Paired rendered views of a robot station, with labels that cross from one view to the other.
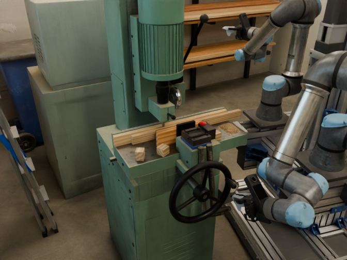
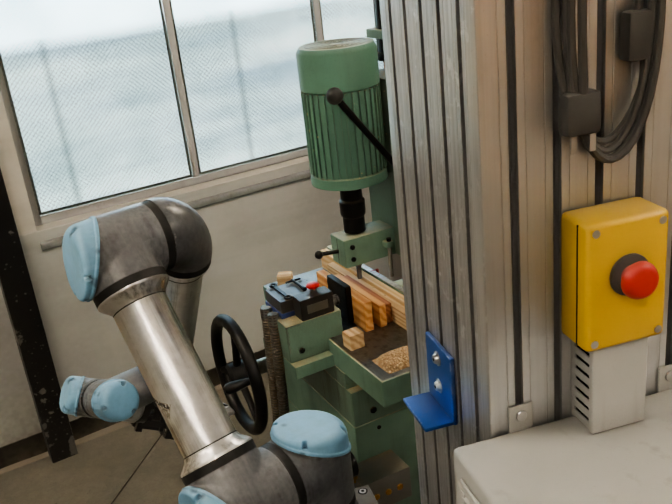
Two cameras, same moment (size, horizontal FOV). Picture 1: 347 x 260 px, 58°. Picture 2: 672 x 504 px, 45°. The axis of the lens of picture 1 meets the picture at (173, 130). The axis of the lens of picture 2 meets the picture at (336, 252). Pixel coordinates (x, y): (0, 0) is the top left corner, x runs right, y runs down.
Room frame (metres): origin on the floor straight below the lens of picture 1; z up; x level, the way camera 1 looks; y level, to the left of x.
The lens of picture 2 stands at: (1.28, -1.73, 1.74)
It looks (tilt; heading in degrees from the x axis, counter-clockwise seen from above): 22 degrees down; 92
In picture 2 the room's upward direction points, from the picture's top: 7 degrees counter-clockwise
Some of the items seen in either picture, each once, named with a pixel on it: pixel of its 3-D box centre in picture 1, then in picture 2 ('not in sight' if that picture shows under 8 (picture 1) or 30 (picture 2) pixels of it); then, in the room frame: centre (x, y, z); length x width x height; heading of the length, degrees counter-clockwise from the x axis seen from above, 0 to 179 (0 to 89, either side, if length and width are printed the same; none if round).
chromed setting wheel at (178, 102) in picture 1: (174, 97); not in sight; (1.44, 0.00, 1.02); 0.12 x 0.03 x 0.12; 28
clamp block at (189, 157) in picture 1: (197, 149); (302, 325); (1.13, -0.10, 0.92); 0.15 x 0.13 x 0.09; 118
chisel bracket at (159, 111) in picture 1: (161, 109); (364, 246); (1.29, 0.05, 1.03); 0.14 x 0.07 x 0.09; 28
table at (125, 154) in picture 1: (187, 148); (337, 331); (1.21, -0.06, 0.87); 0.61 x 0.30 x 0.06; 118
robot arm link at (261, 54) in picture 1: (257, 52); not in sight; (1.94, -0.53, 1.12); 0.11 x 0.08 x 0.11; 120
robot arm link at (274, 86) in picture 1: (273, 88); not in sight; (1.65, -0.56, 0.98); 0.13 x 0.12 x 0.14; 120
